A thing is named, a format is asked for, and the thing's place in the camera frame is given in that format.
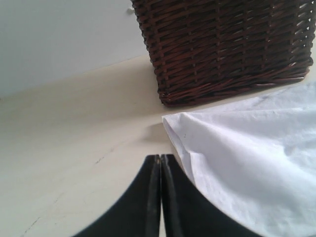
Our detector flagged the dark brown wicker basket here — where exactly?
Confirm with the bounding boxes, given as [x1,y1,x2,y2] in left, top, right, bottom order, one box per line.
[132,0,316,107]

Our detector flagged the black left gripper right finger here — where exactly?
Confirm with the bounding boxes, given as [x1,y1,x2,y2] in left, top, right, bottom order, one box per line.
[160,155,259,237]

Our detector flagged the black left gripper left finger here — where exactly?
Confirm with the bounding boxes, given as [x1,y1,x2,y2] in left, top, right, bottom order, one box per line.
[75,155,161,237]

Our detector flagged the small white wall hook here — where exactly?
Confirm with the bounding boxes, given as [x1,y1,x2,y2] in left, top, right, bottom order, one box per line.
[127,7,135,14]

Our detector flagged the white t-shirt with red logo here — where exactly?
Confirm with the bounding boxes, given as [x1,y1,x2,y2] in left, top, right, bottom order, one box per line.
[162,82,316,237]

